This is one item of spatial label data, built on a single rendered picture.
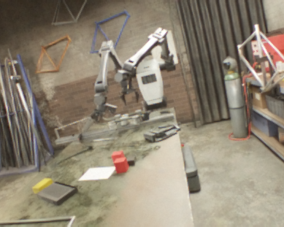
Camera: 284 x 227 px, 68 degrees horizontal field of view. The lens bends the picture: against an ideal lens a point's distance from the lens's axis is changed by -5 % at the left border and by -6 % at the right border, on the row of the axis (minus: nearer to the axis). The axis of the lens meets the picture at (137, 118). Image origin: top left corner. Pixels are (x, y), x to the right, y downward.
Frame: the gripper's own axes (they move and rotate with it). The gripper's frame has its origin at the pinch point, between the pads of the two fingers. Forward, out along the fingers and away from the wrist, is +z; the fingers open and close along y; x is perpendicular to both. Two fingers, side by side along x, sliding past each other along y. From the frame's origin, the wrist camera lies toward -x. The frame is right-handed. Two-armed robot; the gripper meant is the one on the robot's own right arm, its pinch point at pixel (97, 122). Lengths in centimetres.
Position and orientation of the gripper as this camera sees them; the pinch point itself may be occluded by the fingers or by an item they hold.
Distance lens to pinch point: 156.9
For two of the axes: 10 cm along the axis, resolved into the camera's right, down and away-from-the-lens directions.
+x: -9.6, -2.9, 0.4
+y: 1.2, -2.6, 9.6
